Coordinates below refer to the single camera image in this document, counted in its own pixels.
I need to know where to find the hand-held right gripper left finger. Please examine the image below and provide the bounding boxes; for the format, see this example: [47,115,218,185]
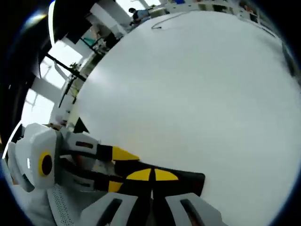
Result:
[79,168,154,226]

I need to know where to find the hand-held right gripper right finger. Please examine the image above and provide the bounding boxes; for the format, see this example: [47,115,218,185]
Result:
[151,168,229,226]

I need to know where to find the black remote control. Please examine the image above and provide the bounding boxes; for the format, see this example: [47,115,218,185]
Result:
[114,161,206,197]

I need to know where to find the black tripod stand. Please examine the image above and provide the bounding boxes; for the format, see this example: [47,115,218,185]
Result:
[45,53,87,108]

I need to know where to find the ceiling light strips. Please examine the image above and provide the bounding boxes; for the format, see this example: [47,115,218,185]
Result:
[48,1,56,46]

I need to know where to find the grey cable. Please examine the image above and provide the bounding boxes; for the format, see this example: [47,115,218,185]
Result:
[151,11,188,31]

